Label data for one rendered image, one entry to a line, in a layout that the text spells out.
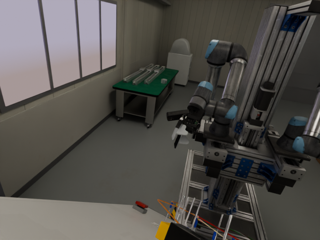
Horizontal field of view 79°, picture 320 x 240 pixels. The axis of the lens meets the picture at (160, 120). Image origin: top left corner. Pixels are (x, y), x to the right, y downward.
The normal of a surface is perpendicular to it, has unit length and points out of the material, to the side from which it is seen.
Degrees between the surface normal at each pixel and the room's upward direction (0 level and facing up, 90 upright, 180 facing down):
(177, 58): 90
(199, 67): 90
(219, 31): 90
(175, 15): 90
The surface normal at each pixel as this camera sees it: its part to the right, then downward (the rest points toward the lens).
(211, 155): -0.24, 0.42
